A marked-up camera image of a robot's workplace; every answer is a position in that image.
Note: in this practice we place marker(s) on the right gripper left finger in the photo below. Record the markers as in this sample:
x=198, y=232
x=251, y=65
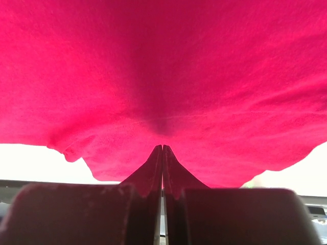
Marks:
x=59, y=213

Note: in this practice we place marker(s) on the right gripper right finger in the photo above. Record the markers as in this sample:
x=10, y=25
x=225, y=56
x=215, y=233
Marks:
x=197, y=214

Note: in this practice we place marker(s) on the magenta t shirt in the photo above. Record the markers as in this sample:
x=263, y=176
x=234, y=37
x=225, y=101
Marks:
x=233, y=87

